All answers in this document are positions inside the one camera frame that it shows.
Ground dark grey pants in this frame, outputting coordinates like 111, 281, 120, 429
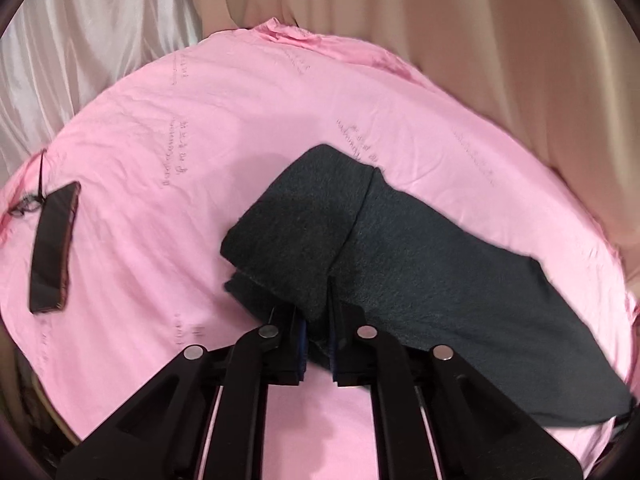
220, 144, 634, 427

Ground black smartphone with brown case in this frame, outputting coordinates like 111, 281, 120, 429
28, 181, 81, 314

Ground pink bed sheet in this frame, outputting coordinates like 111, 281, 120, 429
0, 16, 640, 480

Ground beige curtain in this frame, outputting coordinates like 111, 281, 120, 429
194, 0, 639, 284

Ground white satin curtain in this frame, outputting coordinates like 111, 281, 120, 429
1, 0, 202, 180

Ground black phone lanyard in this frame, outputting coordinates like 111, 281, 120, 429
6, 148, 49, 219

